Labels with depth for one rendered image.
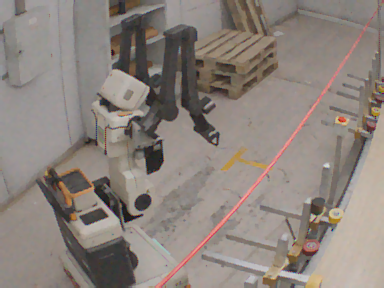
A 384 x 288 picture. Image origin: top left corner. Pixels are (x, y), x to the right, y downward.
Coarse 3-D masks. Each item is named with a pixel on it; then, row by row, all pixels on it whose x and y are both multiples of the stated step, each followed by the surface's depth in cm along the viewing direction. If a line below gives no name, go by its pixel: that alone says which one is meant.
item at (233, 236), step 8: (232, 232) 197; (232, 240) 196; (240, 240) 194; (248, 240) 191; (256, 240) 190; (264, 240) 190; (264, 248) 189; (272, 248) 186; (288, 248) 183; (304, 256) 178; (312, 256) 178
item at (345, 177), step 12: (360, 144) 281; (348, 156) 271; (360, 156) 281; (348, 168) 258; (348, 180) 248; (336, 192) 239; (336, 204) 230; (324, 216) 222; (324, 228) 214; (300, 264) 191
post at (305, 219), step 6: (306, 198) 173; (306, 204) 171; (306, 210) 172; (306, 216) 174; (300, 222) 176; (306, 222) 175; (300, 228) 178; (306, 228) 176; (300, 234) 179; (306, 234) 180; (300, 240) 181; (300, 258) 188; (294, 264) 189
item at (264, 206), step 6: (264, 204) 213; (270, 204) 212; (264, 210) 213; (270, 210) 211; (276, 210) 209; (282, 210) 207; (288, 210) 207; (294, 210) 206; (288, 216) 207; (294, 216) 205; (300, 216) 203; (324, 222) 196
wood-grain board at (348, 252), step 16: (368, 160) 228; (368, 176) 215; (368, 192) 202; (352, 208) 194; (368, 208) 191; (352, 224) 183; (368, 224) 181; (336, 240) 176; (352, 240) 174; (368, 240) 171; (336, 256) 167; (352, 256) 165; (368, 256) 162; (320, 272) 160; (336, 272) 158; (352, 272) 156; (368, 272) 153
